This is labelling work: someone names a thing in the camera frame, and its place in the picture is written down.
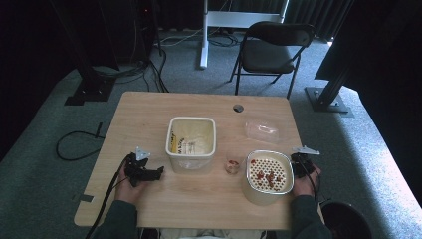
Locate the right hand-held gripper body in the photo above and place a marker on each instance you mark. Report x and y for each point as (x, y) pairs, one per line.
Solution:
(301, 164)

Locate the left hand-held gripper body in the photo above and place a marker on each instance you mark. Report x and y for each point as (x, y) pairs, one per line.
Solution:
(139, 171)

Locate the cream square plastic bin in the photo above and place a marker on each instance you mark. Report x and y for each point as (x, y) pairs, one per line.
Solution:
(190, 164)

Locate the clear plastic cup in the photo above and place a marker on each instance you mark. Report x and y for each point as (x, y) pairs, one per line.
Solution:
(262, 131)

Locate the cream container with perforated strainer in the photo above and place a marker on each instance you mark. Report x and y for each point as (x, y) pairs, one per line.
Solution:
(258, 195)

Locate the person's right hand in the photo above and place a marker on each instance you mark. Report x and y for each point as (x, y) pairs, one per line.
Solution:
(303, 186)

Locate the person's left hand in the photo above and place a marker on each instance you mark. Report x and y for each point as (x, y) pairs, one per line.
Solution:
(127, 193)

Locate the scattered red food pieces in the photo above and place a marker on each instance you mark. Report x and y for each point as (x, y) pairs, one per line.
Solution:
(268, 176)

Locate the clear printed plastic bag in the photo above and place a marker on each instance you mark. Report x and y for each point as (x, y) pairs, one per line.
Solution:
(185, 142)

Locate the grey tape strip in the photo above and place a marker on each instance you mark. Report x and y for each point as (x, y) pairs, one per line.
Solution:
(83, 198)

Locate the small clear glass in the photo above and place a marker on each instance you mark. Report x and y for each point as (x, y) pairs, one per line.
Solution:
(232, 167)

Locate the black metal stand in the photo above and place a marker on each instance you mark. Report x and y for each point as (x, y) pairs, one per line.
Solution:
(89, 86)
(326, 99)

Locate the black round bin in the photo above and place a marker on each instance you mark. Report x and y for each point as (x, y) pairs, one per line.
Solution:
(345, 222)

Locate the black folding chair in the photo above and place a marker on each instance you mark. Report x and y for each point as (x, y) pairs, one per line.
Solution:
(268, 56)

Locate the white desk frame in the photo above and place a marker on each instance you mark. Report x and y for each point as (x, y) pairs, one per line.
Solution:
(232, 19)

